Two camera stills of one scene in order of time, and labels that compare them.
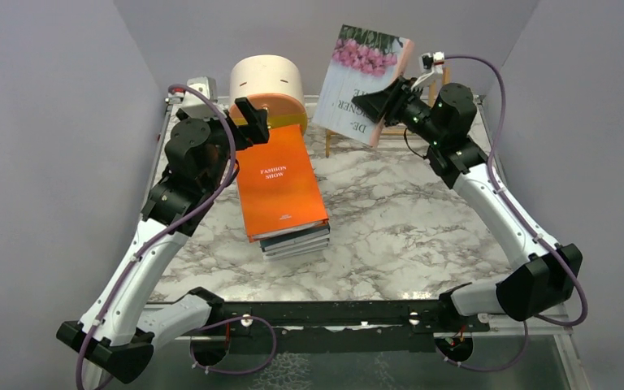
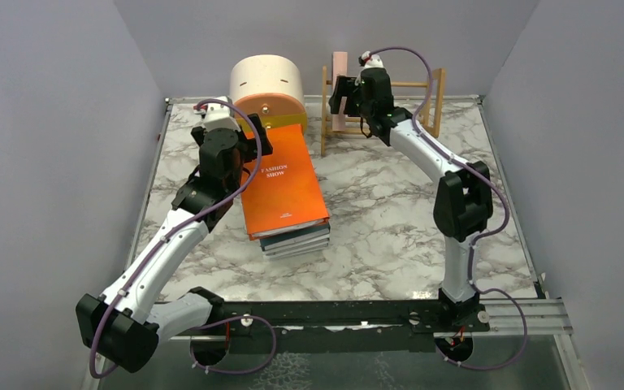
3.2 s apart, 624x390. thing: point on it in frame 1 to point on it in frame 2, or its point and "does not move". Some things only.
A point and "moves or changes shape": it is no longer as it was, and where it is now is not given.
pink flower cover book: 363,62 moves or changes shape
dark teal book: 279,240 does not move
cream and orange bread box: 272,82 does not move
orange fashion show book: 279,188 does not move
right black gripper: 388,101 to 345,87
